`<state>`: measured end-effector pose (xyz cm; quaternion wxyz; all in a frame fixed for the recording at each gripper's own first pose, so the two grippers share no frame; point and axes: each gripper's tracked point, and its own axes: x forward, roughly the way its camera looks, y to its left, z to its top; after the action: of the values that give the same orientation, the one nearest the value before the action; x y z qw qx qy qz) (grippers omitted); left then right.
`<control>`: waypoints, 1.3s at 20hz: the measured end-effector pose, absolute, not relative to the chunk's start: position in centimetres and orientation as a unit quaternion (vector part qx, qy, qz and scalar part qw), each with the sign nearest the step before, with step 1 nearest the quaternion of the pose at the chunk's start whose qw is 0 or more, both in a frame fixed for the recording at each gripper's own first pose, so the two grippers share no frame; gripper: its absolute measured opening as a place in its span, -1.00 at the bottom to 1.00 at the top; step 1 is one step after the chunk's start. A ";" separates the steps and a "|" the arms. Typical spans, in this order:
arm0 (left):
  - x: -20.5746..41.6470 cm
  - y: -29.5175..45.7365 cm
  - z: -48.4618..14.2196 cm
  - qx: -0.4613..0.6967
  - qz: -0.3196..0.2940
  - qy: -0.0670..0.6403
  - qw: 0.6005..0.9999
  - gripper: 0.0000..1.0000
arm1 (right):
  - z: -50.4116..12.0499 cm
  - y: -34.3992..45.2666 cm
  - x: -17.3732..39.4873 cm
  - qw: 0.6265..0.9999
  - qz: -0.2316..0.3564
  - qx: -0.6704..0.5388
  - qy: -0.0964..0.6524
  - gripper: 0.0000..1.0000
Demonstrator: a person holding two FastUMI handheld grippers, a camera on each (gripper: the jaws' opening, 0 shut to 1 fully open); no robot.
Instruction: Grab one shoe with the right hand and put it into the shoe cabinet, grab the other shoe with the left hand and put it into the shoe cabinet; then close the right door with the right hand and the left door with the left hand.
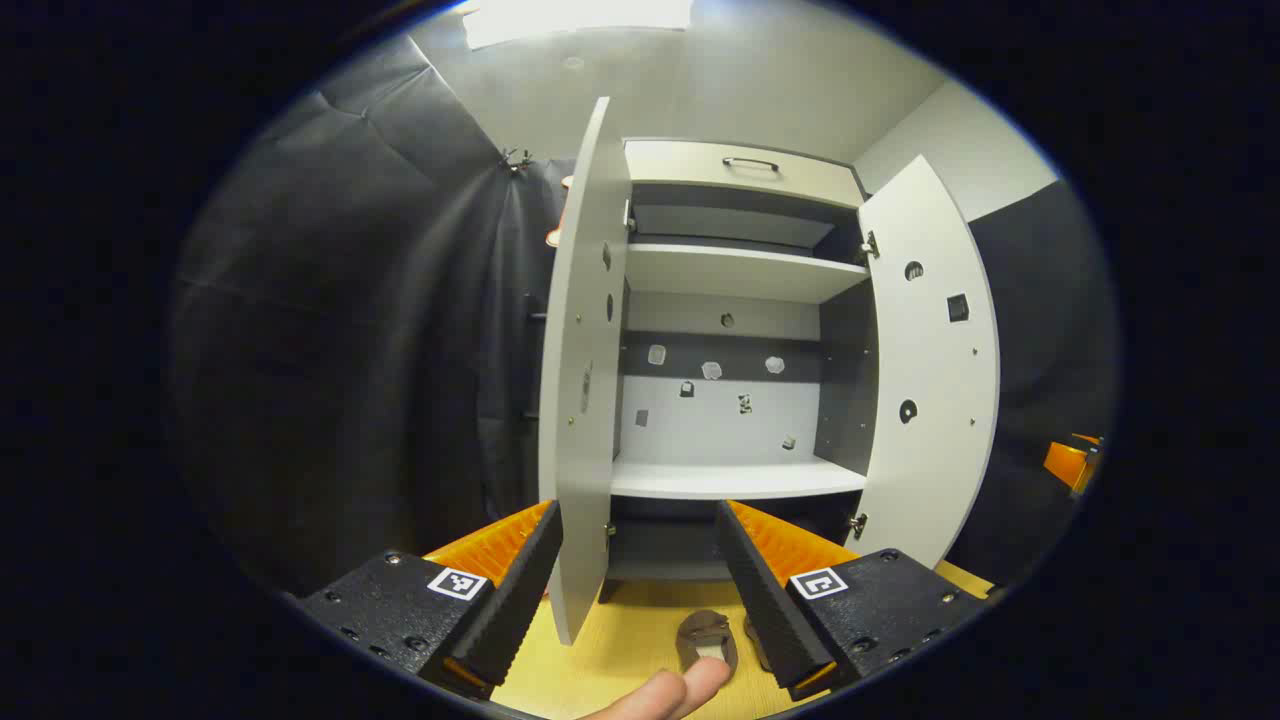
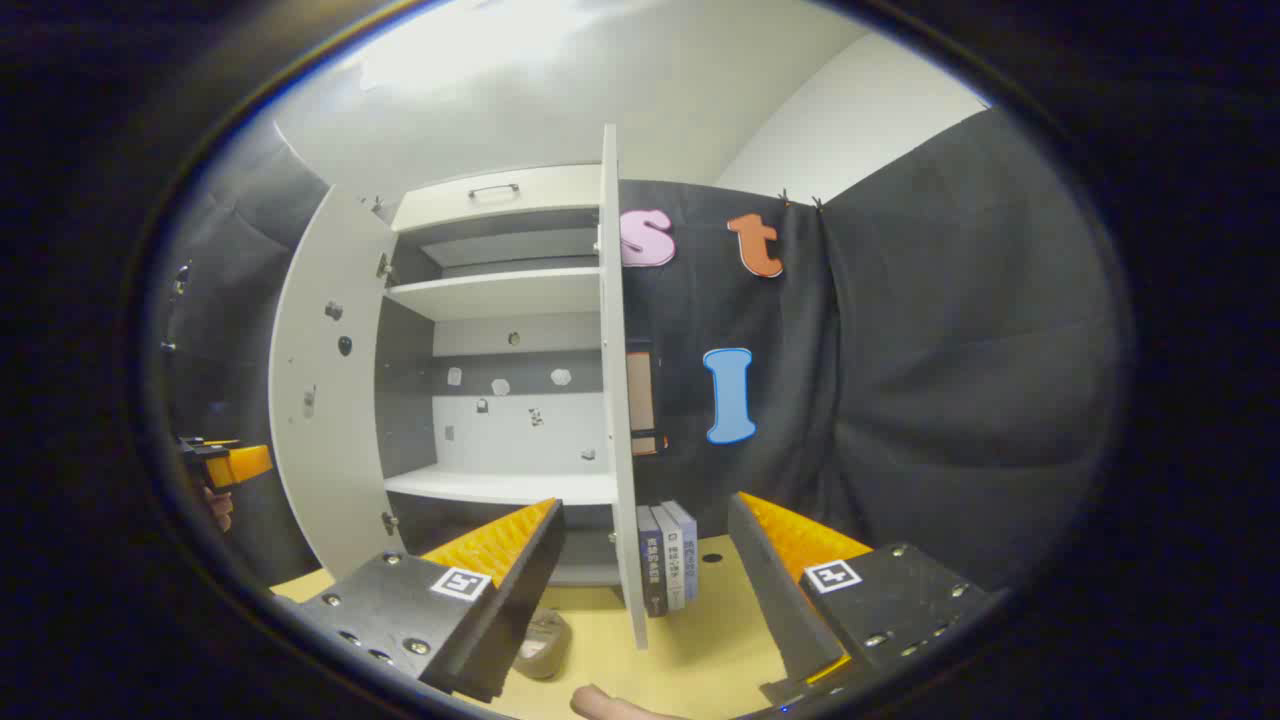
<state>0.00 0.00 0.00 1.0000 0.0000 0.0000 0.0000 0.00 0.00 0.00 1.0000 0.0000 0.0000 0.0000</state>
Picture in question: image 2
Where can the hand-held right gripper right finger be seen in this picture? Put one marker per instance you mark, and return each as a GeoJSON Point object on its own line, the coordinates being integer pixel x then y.
{"type": "Point", "coordinates": [775, 600]}

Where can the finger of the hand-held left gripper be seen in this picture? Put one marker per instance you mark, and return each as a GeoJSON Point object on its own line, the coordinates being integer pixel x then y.
{"type": "Point", "coordinates": [240, 466]}

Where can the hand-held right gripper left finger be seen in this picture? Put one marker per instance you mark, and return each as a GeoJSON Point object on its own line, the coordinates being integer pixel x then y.
{"type": "Point", "coordinates": [520, 610]}

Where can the brown fuzzy shoe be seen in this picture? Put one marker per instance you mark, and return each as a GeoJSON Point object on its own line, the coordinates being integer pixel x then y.
{"type": "Point", "coordinates": [545, 645]}

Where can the white cabinet door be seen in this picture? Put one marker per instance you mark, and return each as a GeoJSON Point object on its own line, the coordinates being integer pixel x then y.
{"type": "Point", "coordinates": [618, 400]}
{"type": "Point", "coordinates": [330, 420]}

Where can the white grey shoe cabinet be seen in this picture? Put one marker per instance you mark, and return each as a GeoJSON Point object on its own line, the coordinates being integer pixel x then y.
{"type": "Point", "coordinates": [500, 485]}

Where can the pale blue book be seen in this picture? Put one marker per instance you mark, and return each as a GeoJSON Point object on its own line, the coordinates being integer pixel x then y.
{"type": "Point", "coordinates": [689, 545]}

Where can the white grey book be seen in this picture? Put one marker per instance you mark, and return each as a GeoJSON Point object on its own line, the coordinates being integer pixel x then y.
{"type": "Point", "coordinates": [673, 560]}

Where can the dark blue book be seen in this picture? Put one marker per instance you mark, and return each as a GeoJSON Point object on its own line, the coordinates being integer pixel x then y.
{"type": "Point", "coordinates": [652, 565]}

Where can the black backdrop cloth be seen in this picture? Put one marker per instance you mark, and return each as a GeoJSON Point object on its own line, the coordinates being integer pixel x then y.
{"type": "Point", "coordinates": [950, 350]}

